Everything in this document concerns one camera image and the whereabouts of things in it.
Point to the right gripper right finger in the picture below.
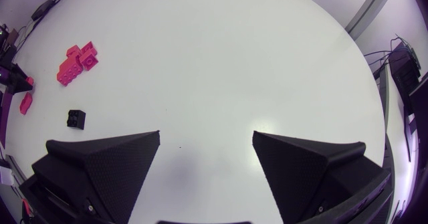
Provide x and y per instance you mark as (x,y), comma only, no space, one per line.
(301,174)

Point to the large red toy brick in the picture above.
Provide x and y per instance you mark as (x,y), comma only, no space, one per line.
(25,103)
(69,71)

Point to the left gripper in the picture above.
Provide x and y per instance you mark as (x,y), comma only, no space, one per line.
(6,55)

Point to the small red toy brick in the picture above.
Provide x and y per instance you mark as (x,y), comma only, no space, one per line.
(73,51)
(30,81)
(90,47)
(89,61)

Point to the black power brick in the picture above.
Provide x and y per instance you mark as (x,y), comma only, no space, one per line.
(42,9)

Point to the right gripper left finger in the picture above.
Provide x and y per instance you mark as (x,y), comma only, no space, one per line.
(100,170)

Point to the small black toy brick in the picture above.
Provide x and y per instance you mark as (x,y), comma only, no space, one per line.
(76,119)

